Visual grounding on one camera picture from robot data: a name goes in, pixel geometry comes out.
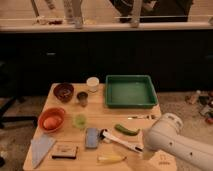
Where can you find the dark red bowl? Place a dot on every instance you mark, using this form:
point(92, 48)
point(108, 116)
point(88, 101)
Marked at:
point(64, 92)

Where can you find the white paper cup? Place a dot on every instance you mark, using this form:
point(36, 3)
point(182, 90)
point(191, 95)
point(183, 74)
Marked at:
point(92, 83)

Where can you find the blue sponge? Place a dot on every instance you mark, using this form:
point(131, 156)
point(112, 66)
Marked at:
point(91, 138)

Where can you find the white handled brush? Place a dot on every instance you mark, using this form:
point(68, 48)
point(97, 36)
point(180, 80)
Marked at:
point(104, 134)

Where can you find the grey folded cloth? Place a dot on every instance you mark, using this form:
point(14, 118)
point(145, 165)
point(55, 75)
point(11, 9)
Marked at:
point(40, 147)

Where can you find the orange bowl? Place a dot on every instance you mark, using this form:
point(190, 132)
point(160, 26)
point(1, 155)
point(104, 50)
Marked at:
point(50, 112)

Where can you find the small flat box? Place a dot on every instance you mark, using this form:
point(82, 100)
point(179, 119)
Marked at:
point(62, 151)

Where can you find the green plastic tray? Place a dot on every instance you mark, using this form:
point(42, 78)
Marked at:
point(130, 91)

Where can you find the green plastic cup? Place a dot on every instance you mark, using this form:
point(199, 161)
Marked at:
point(79, 121)

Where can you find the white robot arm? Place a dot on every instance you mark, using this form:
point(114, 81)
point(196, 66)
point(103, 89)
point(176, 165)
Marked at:
point(164, 135)

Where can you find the orange fruit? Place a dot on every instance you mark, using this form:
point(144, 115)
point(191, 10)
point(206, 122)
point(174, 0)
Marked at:
point(51, 123)

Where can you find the small metal utensil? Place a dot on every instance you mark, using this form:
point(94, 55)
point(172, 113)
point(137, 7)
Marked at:
point(142, 117)

